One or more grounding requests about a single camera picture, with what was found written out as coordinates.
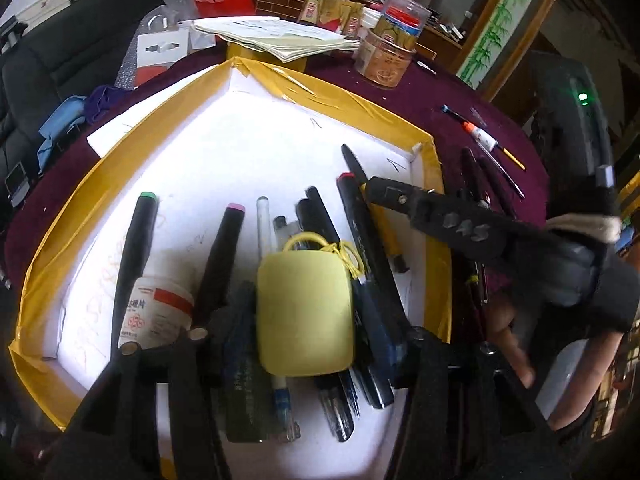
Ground bamboo painted frame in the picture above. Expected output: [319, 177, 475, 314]
[456, 0, 568, 93]

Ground pile of dark pens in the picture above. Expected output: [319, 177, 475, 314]
[272, 144, 416, 443]

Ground blue cloth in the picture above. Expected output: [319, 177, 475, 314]
[37, 95, 93, 161]

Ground clear jar brown label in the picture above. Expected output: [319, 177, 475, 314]
[354, 29, 419, 89]

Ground dark flat tube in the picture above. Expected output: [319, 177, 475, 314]
[222, 280, 275, 444]

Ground black device green light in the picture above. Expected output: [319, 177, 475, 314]
[529, 54, 617, 173]

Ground purple cloth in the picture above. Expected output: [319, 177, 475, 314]
[84, 85, 137, 123]

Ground dark red pen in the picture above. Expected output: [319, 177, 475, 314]
[469, 260, 490, 343]

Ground black marker pink cap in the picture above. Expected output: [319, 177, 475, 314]
[192, 202, 247, 331]

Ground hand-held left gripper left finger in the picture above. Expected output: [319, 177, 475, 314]
[45, 282, 257, 480]

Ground white box with yellow tape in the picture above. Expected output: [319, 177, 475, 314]
[9, 57, 453, 433]

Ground brown packet boxes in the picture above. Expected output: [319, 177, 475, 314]
[299, 0, 367, 37]

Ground person's right forearm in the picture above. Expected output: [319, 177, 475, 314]
[547, 260, 640, 431]

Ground yellow pencil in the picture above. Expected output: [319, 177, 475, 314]
[495, 144, 527, 171]

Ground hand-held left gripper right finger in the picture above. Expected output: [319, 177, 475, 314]
[390, 327, 571, 480]

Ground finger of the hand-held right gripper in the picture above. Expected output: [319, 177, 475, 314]
[361, 176, 547, 262]

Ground white hanging card package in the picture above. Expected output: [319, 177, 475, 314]
[136, 26, 192, 72]

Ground pale yellow pouch case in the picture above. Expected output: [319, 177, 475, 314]
[256, 231, 363, 377]

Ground black marker green cap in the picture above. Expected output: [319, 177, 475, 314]
[111, 191, 160, 356]

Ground black sofa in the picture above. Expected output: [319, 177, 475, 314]
[0, 0, 168, 173]

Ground stack of white papers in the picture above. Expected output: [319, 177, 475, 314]
[192, 16, 359, 64]

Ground white paper sheet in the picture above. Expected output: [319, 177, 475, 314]
[87, 105, 168, 157]

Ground white medicine bottle red label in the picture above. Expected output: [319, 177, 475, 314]
[117, 275, 196, 351]

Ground grey phone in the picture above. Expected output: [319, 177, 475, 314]
[4, 164, 30, 207]

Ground white slim pen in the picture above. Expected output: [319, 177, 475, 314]
[256, 196, 274, 262]

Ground person's right hand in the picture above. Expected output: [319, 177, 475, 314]
[487, 300, 538, 388]

